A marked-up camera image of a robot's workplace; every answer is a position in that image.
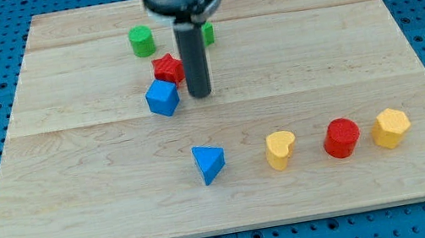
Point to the blue triangle block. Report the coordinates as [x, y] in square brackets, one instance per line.
[209, 160]

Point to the blue cube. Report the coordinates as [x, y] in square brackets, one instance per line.
[162, 97]

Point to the red star block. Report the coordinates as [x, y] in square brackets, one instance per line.
[168, 68]

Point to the yellow heart block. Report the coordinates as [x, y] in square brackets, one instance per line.
[279, 149]

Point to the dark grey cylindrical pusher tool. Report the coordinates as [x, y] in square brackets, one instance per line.
[190, 44]

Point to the green block behind tool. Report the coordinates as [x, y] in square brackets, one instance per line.
[208, 33]

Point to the light wooden board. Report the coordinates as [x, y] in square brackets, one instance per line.
[85, 158]

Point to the green cylinder block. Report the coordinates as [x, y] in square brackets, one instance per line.
[142, 41]

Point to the red cylinder block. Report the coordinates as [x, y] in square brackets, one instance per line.
[341, 138]

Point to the yellow hexagon block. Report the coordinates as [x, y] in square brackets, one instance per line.
[390, 128]

